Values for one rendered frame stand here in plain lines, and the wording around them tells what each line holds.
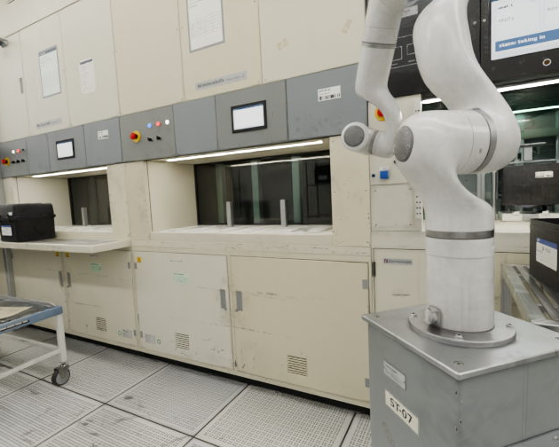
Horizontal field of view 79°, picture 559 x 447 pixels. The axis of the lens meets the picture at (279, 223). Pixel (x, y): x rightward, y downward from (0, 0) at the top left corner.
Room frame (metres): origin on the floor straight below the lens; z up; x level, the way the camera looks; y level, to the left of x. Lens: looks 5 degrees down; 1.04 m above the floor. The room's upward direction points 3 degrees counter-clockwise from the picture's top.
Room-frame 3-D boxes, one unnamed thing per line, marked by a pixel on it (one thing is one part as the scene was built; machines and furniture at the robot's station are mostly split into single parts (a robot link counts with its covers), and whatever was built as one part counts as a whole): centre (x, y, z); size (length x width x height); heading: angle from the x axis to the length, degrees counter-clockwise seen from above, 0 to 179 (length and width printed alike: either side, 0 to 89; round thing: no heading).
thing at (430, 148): (0.66, -0.32, 1.07); 0.19 x 0.12 x 0.24; 102
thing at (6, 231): (2.44, 1.81, 0.93); 0.30 x 0.28 x 0.26; 59
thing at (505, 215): (1.60, -1.17, 0.89); 0.22 x 0.21 x 0.04; 152
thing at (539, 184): (1.60, -1.17, 1.06); 0.24 x 0.20 x 0.32; 63
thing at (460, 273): (0.67, -0.35, 0.85); 0.19 x 0.19 x 0.18
